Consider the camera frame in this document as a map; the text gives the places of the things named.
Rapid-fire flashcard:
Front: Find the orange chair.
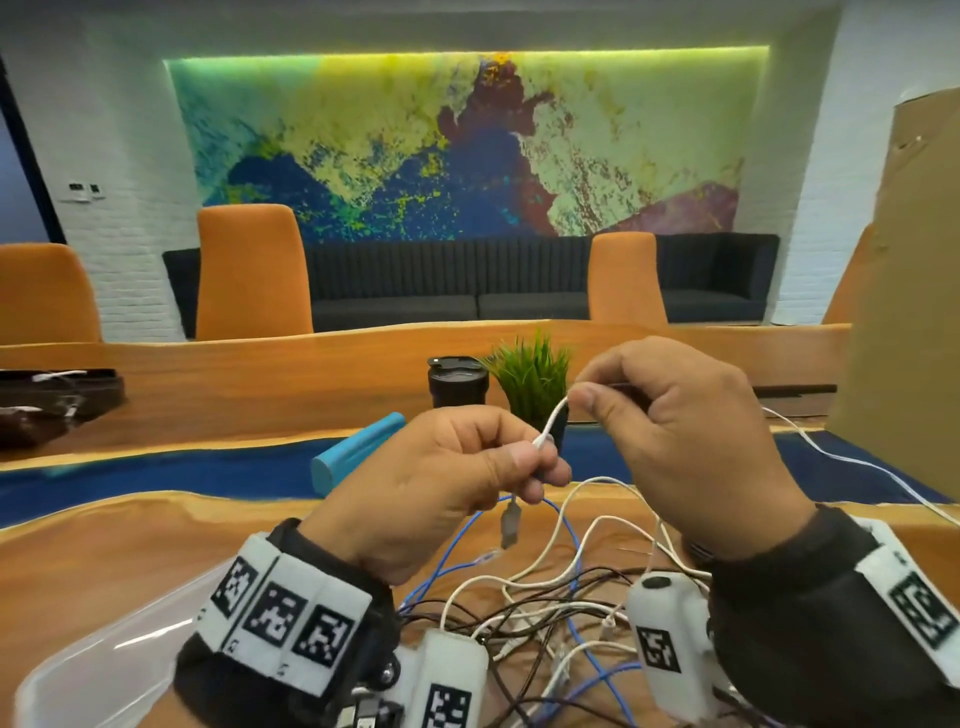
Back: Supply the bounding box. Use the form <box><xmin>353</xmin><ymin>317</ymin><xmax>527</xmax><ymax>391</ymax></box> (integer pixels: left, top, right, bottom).
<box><xmin>196</xmin><ymin>203</ymin><xmax>315</xmax><ymax>343</ymax></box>
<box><xmin>587</xmin><ymin>230</ymin><xmax>669</xmax><ymax>328</ymax></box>
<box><xmin>821</xmin><ymin>223</ymin><xmax>879</xmax><ymax>325</ymax></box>
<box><xmin>0</xmin><ymin>242</ymin><xmax>103</xmax><ymax>346</ymax></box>

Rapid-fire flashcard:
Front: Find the black travel mug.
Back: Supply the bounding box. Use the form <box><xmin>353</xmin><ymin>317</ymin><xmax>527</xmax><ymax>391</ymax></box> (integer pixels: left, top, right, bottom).
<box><xmin>427</xmin><ymin>356</ymin><xmax>490</xmax><ymax>410</ymax></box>

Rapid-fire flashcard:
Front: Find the long white charging cable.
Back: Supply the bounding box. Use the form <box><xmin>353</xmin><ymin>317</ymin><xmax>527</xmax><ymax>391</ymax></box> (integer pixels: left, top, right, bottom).
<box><xmin>761</xmin><ymin>404</ymin><xmax>960</xmax><ymax>526</ymax></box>

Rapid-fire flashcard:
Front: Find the dark framed glass door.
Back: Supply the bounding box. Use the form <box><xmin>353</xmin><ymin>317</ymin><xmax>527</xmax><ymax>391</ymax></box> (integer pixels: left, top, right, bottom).
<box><xmin>0</xmin><ymin>56</ymin><xmax>67</xmax><ymax>245</ymax></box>

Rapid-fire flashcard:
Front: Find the green potted plant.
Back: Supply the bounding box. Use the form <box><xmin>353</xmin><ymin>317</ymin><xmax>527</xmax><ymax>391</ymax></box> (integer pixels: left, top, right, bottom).
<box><xmin>483</xmin><ymin>333</ymin><xmax>575</xmax><ymax>451</ymax></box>

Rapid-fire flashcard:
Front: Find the wooden table with blue inlay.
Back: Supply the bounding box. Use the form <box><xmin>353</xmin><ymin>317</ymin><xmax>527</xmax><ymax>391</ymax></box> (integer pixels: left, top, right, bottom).
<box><xmin>0</xmin><ymin>318</ymin><xmax>960</xmax><ymax>728</ymax></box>

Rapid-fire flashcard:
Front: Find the colourful abstract wall painting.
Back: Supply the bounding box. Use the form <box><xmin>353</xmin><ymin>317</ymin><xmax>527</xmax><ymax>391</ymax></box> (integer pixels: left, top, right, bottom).
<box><xmin>166</xmin><ymin>48</ymin><xmax>770</xmax><ymax>241</ymax></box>

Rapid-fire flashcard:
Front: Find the person's right hand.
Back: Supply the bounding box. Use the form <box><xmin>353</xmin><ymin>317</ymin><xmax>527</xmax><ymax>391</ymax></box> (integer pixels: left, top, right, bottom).
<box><xmin>567</xmin><ymin>335</ymin><xmax>817</xmax><ymax>564</ymax></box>

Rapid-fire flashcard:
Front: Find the black sofa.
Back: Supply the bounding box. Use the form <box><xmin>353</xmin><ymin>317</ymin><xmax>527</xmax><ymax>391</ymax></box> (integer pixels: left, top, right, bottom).
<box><xmin>162</xmin><ymin>232</ymin><xmax>781</xmax><ymax>339</ymax></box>

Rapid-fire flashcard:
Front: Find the tangle of mixed cables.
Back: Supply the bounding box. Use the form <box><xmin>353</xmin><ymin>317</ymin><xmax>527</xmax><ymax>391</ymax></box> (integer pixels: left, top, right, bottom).
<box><xmin>397</xmin><ymin>476</ymin><xmax>789</xmax><ymax>728</ymax></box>

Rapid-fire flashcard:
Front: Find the thin white cable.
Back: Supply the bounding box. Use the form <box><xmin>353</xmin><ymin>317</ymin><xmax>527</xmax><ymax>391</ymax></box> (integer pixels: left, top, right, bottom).
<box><xmin>500</xmin><ymin>382</ymin><xmax>573</xmax><ymax>550</ymax></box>

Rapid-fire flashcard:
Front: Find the clear plastic container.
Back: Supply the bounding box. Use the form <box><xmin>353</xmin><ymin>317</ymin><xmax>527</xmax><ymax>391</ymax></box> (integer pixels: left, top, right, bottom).
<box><xmin>13</xmin><ymin>558</ymin><xmax>234</xmax><ymax>728</ymax></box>

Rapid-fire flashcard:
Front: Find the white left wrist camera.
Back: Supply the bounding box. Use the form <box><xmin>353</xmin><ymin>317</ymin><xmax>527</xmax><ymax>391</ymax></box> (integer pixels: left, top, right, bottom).
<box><xmin>397</xmin><ymin>628</ymin><xmax>490</xmax><ymax>728</ymax></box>

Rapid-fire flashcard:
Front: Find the person's left hand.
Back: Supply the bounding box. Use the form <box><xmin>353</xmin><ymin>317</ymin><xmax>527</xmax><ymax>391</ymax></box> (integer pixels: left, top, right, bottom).
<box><xmin>298</xmin><ymin>404</ymin><xmax>573</xmax><ymax>588</ymax></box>

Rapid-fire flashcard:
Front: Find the teal cylindrical speaker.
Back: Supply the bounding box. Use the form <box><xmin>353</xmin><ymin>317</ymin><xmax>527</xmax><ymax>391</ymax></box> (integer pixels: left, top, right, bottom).
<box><xmin>309</xmin><ymin>410</ymin><xmax>408</xmax><ymax>499</ymax></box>

